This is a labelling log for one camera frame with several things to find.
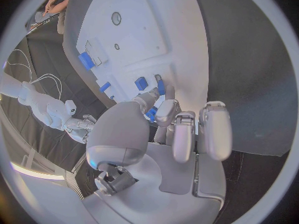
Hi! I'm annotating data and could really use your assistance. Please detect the white cable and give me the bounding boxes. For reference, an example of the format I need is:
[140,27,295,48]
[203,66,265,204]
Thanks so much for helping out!
[30,73,63,100]
[6,48,34,83]

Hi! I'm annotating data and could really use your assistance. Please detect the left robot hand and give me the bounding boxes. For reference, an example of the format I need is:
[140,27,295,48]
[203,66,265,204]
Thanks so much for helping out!
[81,85,234,224]

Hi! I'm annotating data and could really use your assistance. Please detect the blue short cylinder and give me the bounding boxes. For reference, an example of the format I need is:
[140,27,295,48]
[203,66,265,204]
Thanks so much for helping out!
[98,81,112,93]

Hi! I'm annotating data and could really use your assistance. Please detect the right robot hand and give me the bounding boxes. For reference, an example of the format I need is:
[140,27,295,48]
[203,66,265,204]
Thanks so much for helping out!
[62,114,97,145]

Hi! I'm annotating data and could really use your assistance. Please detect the blue square block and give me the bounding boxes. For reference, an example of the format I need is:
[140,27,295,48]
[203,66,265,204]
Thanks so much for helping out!
[134,76,150,91]

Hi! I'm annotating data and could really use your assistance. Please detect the blue long block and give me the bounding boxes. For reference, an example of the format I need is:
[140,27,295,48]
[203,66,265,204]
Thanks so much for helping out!
[77,51,96,71]

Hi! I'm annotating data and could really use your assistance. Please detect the white task board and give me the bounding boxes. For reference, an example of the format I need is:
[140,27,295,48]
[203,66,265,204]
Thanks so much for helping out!
[62,0,209,123]

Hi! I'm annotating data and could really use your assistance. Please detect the blue peg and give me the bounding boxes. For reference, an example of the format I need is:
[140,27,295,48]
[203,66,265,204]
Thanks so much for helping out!
[157,78,166,96]

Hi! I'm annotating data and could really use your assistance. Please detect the person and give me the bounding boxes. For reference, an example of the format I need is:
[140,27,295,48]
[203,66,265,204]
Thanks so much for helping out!
[34,0,72,35]

